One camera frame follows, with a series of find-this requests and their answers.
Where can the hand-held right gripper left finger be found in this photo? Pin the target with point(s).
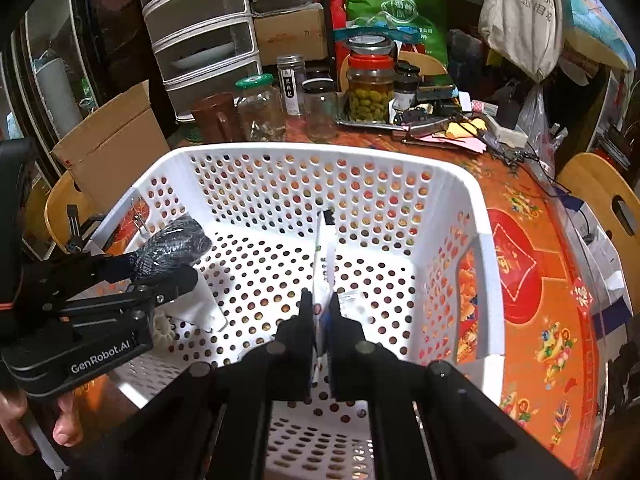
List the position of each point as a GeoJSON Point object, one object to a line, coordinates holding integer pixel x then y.
{"type": "Point", "coordinates": [295, 360]}

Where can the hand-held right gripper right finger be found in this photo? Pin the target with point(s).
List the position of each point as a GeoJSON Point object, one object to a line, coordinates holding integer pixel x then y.
{"type": "Point", "coordinates": [347, 360]}

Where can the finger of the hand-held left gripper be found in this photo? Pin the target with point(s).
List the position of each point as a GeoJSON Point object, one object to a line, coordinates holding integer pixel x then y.
{"type": "Point", "coordinates": [90, 266]}
{"type": "Point", "coordinates": [165, 285]}

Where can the dark plastic packet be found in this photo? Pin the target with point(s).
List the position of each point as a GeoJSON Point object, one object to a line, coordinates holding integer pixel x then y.
{"type": "Point", "coordinates": [172, 246]}

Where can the white green-topped plastic bag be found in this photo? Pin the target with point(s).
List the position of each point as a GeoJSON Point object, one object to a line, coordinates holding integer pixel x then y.
{"type": "Point", "coordinates": [200, 305]}

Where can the white ribbed ball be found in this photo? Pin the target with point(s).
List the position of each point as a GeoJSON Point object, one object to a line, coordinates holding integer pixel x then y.
{"type": "Point", "coordinates": [163, 329]}

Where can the white printed snack packet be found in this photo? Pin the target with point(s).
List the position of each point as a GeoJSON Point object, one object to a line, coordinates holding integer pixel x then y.
{"type": "Point", "coordinates": [323, 275]}

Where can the white perforated plastic basket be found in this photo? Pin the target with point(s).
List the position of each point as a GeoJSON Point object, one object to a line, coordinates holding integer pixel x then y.
{"type": "Point", "coordinates": [400, 210]}

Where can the person's left hand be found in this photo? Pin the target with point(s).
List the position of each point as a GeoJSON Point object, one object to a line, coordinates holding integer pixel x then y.
{"type": "Point", "coordinates": [64, 422]}

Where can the black clamp stand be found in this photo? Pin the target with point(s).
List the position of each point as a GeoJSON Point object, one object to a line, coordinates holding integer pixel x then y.
{"type": "Point", "coordinates": [75, 232]}

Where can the wooden chair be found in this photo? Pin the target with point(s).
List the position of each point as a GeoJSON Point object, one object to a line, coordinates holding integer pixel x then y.
{"type": "Point", "coordinates": [595, 185]}
{"type": "Point", "coordinates": [57, 215]}

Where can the open cardboard box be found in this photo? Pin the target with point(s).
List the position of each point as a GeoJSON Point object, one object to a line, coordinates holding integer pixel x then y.
{"type": "Point", "coordinates": [110, 145]}

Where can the brown plastic cup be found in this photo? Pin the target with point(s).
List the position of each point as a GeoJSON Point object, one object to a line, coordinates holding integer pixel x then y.
{"type": "Point", "coordinates": [215, 120]}

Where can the dark glass-door cabinet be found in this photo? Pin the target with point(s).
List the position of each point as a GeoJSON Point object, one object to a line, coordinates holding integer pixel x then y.
{"type": "Point", "coordinates": [60, 75]}

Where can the green-lidded glass jar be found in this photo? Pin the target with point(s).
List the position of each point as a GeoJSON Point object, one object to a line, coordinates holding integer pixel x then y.
{"type": "Point", "coordinates": [260, 110]}

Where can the red printed tablecloth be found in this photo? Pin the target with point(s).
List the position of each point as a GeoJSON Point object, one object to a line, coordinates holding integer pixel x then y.
{"type": "Point", "coordinates": [535, 280]}

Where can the empty black-lidded glass jar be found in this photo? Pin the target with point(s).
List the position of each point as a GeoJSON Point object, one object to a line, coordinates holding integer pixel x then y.
{"type": "Point", "coordinates": [320, 112]}

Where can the yellow paper note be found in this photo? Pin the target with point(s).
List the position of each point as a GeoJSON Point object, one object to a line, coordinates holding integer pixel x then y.
{"type": "Point", "coordinates": [461, 129]}

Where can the stacked clear drawer unit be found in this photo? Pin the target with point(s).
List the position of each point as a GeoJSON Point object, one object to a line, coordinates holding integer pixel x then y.
{"type": "Point", "coordinates": [200, 30]}

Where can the red-lidded pickle jar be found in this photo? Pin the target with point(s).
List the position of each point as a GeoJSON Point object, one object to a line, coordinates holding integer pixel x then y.
{"type": "Point", "coordinates": [370, 95]}

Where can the blue and white box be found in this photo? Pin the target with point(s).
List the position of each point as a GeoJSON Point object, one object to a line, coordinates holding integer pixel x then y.
{"type": "Point", "coordinates": [607, 265]}

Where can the small dark jar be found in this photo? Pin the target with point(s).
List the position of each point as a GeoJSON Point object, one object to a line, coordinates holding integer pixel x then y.
{"type": "Point", "coordinates": [406, 87]}

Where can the closed cardboard box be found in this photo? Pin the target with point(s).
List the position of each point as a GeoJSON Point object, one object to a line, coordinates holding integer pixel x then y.
{"type": "Point", "coordinates": [292, 35]}

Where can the clear hanging plastic bag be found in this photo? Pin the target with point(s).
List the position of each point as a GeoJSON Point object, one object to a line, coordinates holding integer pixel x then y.
{"type": "Point", "coordinates": [537, 125]}

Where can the dark-lidded glass jar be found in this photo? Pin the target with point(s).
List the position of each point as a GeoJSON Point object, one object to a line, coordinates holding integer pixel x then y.
{"type": "Point", "coordinates": [371, 46]}

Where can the red bottle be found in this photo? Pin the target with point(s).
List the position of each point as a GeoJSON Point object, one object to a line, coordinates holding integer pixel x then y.
{"type": "Point", "coordinates": [338, 17]}

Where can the green shopping bag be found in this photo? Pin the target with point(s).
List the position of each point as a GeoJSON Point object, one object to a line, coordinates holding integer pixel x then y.
{"type": "Point", "coordinates": [400, 15]}

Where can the white canvas tote bag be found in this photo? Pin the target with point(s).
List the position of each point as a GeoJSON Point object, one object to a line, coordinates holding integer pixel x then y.
{"type": "Point", "coordinates": [525, 15]}

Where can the blue printed tote bag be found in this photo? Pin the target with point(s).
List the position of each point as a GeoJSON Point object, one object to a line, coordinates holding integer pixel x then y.
{"type": "Point", "coordinates": [595, 15]}

